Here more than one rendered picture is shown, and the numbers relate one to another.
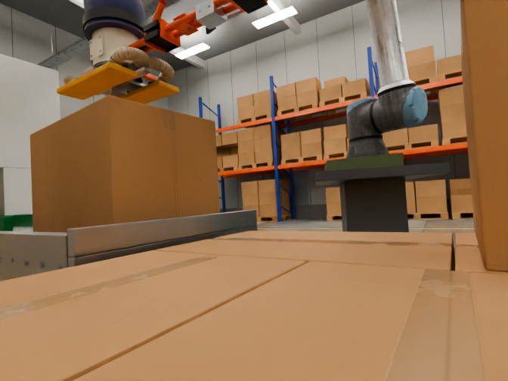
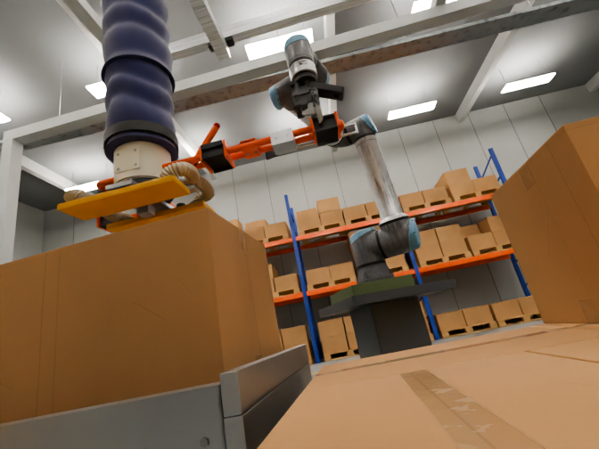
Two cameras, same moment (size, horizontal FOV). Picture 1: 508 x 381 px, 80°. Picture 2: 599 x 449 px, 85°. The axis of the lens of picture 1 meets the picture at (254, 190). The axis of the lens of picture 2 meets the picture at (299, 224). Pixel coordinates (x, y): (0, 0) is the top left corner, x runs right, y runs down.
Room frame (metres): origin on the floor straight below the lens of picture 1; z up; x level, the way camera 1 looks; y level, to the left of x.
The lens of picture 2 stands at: (0.11, 0.50, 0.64)
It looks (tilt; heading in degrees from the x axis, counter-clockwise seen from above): 19 degrees up; 332
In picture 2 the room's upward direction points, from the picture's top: 11 degrees counter-clockwise
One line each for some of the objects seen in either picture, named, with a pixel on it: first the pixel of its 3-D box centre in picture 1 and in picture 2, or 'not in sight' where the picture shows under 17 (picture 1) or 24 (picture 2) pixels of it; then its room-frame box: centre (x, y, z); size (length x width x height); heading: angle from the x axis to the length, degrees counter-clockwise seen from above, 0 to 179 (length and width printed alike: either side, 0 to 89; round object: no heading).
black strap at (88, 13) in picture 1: (117, 30); (143, 146); (1.14, 0.49, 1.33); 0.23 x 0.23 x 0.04
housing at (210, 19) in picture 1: (211, 13); (283, 142); (0.88, 0.10, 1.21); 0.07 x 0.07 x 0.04; 57
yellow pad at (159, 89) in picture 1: (140, 93); (161, 216); (1.21, 0.44, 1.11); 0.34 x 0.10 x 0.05; 57
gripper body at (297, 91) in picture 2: not in sight; (306, 95); (0.83, 0.01, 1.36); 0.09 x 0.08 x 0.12; 56
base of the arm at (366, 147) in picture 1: (366, 148); (373, 273); (1.43, -0.54, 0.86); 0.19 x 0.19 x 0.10
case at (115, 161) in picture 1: (122, 181); (150, 323); (1.13, 0.49, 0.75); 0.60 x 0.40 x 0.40; 53
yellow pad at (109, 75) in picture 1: (94, 78); (126, 194); (1.05, 0.54, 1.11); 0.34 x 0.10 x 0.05; 57
